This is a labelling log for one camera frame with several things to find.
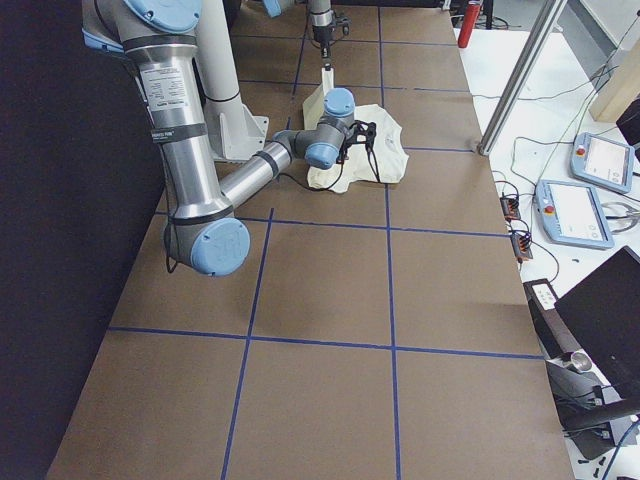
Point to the black monitor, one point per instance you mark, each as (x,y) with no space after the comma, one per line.
(602,313)

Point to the far blue teach pendant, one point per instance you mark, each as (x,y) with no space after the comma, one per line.
(603,162)

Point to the red cylinder bottle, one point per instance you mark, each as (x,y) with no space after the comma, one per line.
(470,17)

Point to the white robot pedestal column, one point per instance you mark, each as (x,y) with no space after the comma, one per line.
(235,134)

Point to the near orange terminal block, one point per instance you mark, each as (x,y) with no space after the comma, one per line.
(521,244)

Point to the aluminium frame post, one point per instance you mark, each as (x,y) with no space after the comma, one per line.
(541,30)

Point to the silver metal cup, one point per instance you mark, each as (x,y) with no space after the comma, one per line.
(579,362)

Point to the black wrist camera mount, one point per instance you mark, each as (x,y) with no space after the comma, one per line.
(363,133)

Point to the far orange terminal block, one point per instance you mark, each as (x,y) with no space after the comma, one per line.
(510,208)

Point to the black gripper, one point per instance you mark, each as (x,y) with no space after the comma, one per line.
(321,33)
(343,150)

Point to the black box white label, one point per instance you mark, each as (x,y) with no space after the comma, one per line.
(551,330)

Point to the cream long sleeve cat shirt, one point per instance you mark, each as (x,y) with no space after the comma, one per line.
(386,164)

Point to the near blue teach pendant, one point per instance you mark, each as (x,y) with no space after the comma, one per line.
(571,214)

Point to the orange terminal block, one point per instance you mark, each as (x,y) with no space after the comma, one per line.
(510,208)
(521,244)

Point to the blue teach pendant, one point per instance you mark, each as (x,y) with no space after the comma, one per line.
(571,214)
(603,162)

